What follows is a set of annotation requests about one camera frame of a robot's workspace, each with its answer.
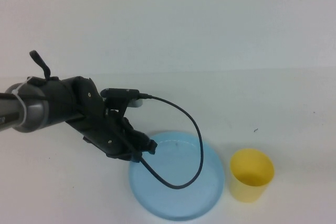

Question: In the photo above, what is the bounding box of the light blue round plate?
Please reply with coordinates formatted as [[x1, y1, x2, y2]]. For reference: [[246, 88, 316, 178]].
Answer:
[[128, 130, 226, 221]]

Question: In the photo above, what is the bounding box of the black camera cable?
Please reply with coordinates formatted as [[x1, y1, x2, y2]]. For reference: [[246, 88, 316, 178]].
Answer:
[[136, 92, 204, 190]]

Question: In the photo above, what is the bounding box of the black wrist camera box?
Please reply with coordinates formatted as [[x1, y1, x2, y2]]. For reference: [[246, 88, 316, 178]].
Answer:
[[101, 87, 144, 109]]

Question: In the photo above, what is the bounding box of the white zip tie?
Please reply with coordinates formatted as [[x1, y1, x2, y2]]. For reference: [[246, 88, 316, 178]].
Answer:
[[12, 76, 35, 125]]

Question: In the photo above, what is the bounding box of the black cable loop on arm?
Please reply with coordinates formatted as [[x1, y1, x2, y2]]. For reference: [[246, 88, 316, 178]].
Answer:
[[28, 50, 52, 80]]

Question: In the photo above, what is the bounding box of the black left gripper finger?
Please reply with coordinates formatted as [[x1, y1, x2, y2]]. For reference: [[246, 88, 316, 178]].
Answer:
[[128, 121, 159, 155], [122, 139, 140, 163]]

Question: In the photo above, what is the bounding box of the yellow plastic cup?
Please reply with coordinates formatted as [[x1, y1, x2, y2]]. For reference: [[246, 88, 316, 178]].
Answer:
[[229, 148, 275, 204]]

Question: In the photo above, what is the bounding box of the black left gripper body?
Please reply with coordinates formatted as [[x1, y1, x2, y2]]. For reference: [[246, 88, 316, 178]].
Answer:
[[65, 76, 133, 161]]

